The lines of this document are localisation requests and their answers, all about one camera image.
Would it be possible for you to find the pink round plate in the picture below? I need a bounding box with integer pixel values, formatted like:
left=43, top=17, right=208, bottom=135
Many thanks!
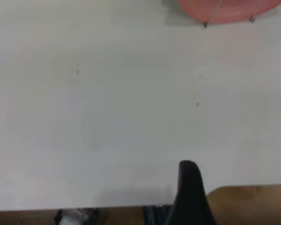
left=177, top=0, right=281, bottom=25

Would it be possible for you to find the black metal frame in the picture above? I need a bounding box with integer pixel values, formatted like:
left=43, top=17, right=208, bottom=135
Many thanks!
left=142, top=205, right=175, bottom=225

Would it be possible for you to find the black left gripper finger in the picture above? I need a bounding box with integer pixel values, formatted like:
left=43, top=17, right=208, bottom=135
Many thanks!
left=165, top=160, right=217, bottom=225

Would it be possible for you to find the black box with white items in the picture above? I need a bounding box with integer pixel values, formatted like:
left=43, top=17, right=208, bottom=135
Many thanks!
left=53, top=208, right=100, bottom=225

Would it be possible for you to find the silver wire plate rack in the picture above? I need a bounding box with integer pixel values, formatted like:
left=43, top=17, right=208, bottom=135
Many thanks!
left=202, top=0, right=263, bottom=29

